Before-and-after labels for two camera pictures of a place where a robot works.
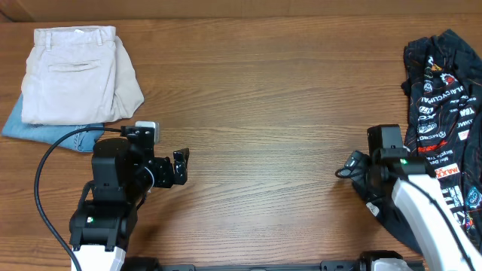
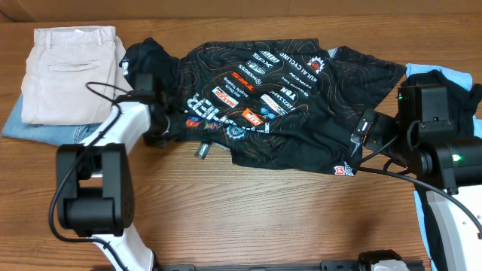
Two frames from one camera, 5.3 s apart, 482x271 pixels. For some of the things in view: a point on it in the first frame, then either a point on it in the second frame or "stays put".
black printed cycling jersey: [442, 90] to [296, 101]
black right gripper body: [364, 178] to [382, 132]
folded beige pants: [79, 76] stays put
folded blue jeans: [80, 141] stays put
